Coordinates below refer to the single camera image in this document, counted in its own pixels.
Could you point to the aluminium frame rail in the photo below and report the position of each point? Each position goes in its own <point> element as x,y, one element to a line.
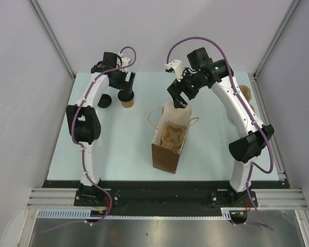
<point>286,199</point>

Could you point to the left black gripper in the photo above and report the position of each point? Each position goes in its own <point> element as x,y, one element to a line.
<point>121,86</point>

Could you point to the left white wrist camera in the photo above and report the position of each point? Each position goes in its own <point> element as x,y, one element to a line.
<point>122,62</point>

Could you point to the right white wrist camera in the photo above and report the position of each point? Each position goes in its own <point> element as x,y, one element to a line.
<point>176,67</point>

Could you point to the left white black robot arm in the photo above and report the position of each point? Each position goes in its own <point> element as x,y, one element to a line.
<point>83,116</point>

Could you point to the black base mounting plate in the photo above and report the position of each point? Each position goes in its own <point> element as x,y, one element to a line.
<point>164,199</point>

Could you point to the brown paper takeout bag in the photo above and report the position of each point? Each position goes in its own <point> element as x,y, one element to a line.
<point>162,158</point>

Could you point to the brown pulp cup carrier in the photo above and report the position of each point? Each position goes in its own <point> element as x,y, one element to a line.
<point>246,91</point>

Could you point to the brown paper coffee cup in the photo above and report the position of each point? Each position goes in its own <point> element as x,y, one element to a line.
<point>128,104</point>

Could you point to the black plastic cup lid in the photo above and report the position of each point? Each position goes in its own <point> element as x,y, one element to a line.
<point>105,101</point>

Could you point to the single brown pulp carrier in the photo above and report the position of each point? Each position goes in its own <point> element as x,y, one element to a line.
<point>172,136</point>

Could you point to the white slotted cable duct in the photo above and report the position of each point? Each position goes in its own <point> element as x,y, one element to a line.
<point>64,213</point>

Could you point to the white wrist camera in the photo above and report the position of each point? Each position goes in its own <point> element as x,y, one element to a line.
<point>176,67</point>
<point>122,62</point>

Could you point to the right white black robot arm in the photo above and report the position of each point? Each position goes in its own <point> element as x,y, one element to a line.
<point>219,77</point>

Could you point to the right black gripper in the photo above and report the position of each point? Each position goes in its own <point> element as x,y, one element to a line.
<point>176,88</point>

